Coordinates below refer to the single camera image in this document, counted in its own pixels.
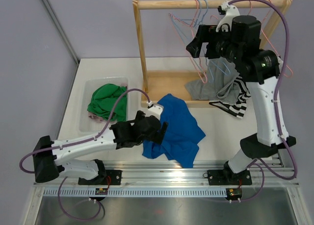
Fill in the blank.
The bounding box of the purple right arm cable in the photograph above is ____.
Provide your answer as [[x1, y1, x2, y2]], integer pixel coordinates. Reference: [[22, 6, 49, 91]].
[[229, 0, 298, 203]]

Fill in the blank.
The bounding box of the blue tank top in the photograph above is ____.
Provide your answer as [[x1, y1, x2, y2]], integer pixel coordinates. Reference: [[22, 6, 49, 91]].
[[142, 94, 206, 168]]

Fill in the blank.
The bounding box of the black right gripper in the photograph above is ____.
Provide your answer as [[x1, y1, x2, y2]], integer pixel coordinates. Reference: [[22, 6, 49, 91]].
[[186, 25, 242, 64]]

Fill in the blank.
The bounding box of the green tank top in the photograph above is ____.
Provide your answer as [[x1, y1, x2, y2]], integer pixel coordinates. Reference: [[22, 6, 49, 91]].
[[87, 84, 127, 122]]

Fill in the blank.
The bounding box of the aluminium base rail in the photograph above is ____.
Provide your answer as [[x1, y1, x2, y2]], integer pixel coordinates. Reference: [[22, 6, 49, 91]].
[[33, 157, 299, 188]]

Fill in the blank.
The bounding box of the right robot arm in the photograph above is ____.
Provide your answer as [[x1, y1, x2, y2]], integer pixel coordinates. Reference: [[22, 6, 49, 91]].
[[186, 15, 296, 185]]

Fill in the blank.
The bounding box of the black white striped top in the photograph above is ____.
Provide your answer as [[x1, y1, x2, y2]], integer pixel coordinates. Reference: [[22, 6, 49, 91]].
[[209, 76, 251, 119]]

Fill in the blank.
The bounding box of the white slotted cable duct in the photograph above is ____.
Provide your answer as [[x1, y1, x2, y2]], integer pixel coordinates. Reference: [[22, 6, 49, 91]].
[[43, 187, 227, 198]]

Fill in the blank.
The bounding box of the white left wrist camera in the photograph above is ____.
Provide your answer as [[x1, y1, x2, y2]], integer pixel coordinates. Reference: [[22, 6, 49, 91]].
[[145, 101, 163, 120]]

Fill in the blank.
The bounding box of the clear plastic basket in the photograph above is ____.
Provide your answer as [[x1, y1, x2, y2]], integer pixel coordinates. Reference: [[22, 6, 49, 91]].
[[78, 76, 129, 135]]

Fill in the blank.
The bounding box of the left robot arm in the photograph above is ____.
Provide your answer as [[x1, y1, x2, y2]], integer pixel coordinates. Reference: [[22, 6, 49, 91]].
[[32, 105, 168, 185]]

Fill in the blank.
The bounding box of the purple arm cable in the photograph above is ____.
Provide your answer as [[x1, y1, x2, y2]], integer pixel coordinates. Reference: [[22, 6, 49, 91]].
[[229, 0, 298, 203], [19, 88, 152, 220]]

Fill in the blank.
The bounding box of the wooden clothes rack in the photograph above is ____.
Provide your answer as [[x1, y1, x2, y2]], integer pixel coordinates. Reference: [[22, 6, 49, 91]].
[[132, 0, 292, 108]]

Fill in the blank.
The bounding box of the grey tank top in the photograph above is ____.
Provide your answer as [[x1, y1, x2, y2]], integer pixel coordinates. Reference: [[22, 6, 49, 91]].
[[185, 57, 240, 101]]

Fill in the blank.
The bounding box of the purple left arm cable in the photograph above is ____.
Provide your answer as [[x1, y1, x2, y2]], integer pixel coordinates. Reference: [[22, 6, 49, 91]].
[[19, 88, 152, 220]]

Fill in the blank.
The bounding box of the pink tank top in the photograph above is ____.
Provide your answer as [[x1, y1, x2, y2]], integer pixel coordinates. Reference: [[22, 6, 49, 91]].
[[88, 112, 104, 123]]

